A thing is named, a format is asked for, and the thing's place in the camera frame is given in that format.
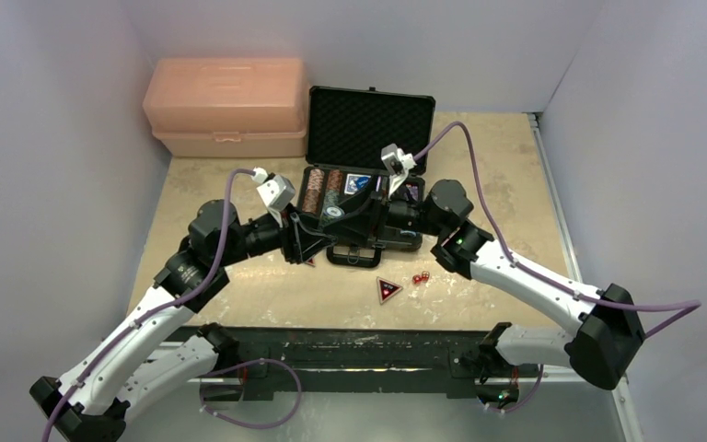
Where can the purple chip stack in case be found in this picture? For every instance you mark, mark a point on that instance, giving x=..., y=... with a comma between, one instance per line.
x=412, y=192

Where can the grey poker chip stack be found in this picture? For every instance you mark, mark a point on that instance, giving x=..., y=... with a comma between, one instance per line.
x=331, y=213

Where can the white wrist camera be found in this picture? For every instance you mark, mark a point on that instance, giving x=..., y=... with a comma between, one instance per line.
x=276, y=192
x=398, y=165

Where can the green chip stack in case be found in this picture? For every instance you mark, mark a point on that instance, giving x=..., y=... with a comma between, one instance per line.
x=331, y=198

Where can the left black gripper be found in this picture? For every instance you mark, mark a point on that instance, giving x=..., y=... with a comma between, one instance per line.
x=299, y=243

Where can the brown lower chip stack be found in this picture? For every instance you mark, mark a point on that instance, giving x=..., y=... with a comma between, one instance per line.
x=310, y=202

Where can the blue card deck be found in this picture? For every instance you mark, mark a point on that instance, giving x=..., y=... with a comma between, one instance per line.
x=355, y=182

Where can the black poker set case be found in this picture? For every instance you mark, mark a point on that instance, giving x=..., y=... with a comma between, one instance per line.
x=348, y=128

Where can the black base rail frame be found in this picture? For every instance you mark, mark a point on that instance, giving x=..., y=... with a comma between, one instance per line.
x=456, y=364

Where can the pink plastic storage box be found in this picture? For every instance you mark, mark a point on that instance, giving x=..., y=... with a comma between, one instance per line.
x=229, y=107

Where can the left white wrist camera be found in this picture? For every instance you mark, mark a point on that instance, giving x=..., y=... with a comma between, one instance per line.
x=276, y=192

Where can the dark red chip stack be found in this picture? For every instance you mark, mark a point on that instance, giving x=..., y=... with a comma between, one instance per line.
x=334, y=181

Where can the orange chip stack in case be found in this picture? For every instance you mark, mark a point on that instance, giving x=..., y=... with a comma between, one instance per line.
x=315, y=180

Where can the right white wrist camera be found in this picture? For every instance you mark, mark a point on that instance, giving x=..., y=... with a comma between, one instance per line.
x=398, y=165

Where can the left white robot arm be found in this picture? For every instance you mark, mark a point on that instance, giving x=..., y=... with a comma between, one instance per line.
x=96, y=399

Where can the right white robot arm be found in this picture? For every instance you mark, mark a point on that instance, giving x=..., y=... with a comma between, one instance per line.
x=599, y=331

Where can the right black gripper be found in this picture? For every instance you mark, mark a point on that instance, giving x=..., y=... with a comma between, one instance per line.
x=379, y=215

